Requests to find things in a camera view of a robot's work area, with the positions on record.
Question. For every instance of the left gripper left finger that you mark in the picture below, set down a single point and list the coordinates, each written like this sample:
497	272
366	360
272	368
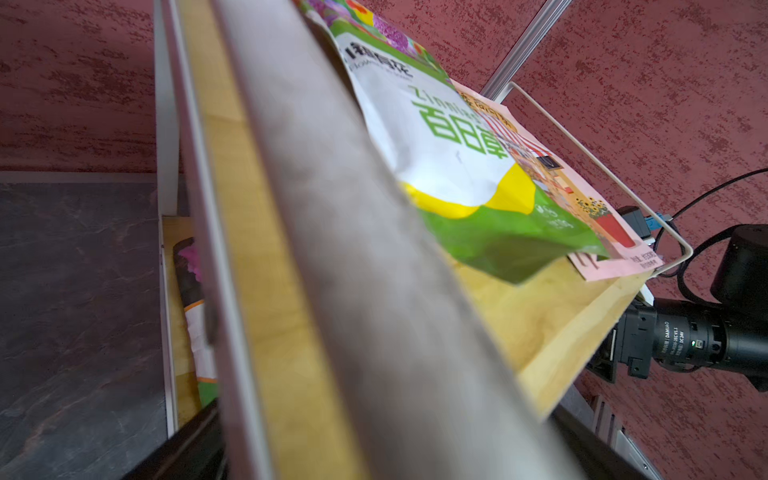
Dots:
196	451

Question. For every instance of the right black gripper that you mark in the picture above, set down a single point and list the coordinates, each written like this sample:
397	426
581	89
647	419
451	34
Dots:
630	342

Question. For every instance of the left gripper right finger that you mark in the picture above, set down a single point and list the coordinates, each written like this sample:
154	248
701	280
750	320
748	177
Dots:
602	448

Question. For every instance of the pink shop picture seed bag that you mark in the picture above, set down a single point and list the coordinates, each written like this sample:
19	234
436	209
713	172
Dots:
628	254

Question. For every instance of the white frame wooden shelf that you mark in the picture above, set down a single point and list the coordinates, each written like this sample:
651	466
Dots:
347	344

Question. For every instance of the green white zinnias seed bag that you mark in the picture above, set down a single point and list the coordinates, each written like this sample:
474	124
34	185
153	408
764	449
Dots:
469	185

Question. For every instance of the green rose impatiens seed bag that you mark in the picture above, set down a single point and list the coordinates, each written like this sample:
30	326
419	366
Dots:
188	275

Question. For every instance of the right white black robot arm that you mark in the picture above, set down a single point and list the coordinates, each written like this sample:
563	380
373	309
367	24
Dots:
727	333

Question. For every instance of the right aluminium corner post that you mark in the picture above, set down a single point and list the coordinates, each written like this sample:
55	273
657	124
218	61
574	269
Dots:
499	85

